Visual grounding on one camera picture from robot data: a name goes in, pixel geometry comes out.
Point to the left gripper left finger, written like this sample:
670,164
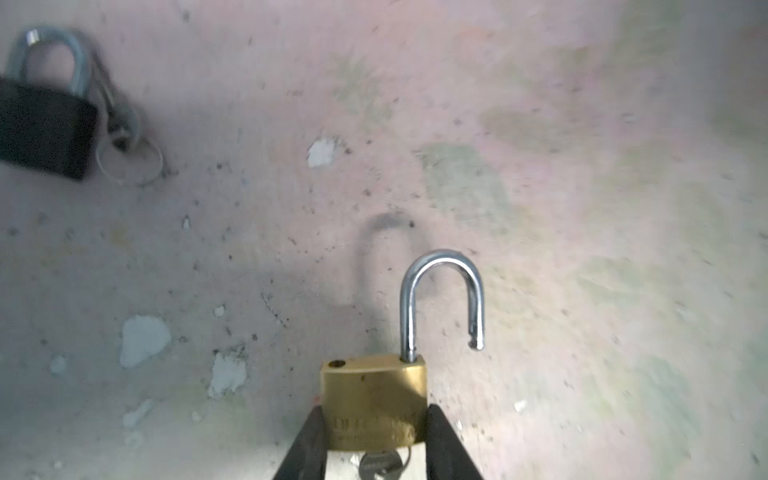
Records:
306,459

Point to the large brass padlock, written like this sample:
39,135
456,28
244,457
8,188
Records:
378,404

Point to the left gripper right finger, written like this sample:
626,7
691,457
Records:
446,456

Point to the black padlock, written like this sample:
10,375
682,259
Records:
57,131

